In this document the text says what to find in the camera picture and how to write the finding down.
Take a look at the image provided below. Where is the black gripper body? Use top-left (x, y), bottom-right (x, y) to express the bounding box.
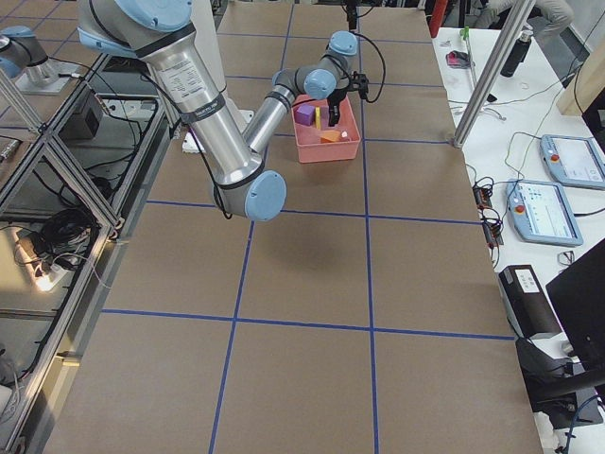
top-left (340, 0), bottom-right (361, 19)
top-left (327, 87), bottom-right (349, 110)

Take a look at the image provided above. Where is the purple foam block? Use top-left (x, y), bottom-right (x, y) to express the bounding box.
top-left (294, 104), bottom-right (316, 126)

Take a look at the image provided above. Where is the orange foam block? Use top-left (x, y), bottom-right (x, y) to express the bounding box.
top-left (320, 131), bottom-right (341, 143)

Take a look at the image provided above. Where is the pink plastic bin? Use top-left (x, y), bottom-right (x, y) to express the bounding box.
top-left (291, 95), bottom-right (361, 164)

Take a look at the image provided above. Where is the black water bottle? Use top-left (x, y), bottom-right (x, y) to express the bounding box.
top-left (500, 29), bottom-right (533, 78)

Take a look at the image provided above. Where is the small circuit board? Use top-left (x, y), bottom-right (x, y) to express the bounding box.
top-left (473, 185), bottom-right (493, 209)

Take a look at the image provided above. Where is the near teach pendant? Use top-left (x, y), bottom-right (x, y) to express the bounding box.
top-left (506, 180), bottom-right (583, 247)

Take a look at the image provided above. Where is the teach pendant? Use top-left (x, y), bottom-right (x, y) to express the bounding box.
top-left (506, 180), bottom-right (583, 247)
top-left (540, 134), bottom-right (604, 190)

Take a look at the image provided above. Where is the far teach pendant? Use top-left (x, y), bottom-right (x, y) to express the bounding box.
top-left (540, 134), bottom-right (604, 190)

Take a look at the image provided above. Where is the black box with label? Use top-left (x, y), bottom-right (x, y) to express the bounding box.
top-left (498, 265), bottom-right (562, 340)

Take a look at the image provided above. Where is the black monitor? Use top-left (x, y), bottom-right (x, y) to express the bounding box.
top-left (546, 240), bottom-right (604, 370)

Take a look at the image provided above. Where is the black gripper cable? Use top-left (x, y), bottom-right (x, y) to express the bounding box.
top-left (352, 31), bottom-right (387, 103)

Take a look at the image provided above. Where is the white pedestal column base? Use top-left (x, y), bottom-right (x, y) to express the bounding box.
top-left (191, 0), bottom-right (251, 132)

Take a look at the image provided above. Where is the aluminium frame post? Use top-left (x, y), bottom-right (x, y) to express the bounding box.
top-left (452, 0), bottom-right (535, 148)

